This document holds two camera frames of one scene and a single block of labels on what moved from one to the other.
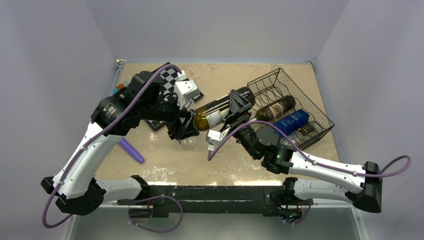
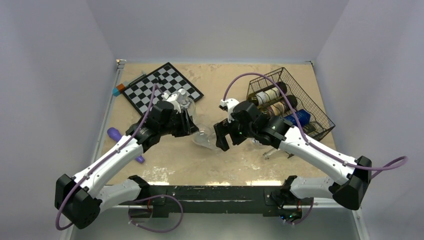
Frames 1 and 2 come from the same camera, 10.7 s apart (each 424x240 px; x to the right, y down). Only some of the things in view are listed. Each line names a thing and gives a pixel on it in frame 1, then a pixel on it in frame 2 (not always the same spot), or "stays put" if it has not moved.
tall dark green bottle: (212, 115) to (260, 97)
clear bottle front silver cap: (189, 142) to (206, 137)
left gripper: (181, 129) stays put
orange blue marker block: (118, 87) stays put
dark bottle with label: (286, 103) stays put
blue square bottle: (289, 125) stays put
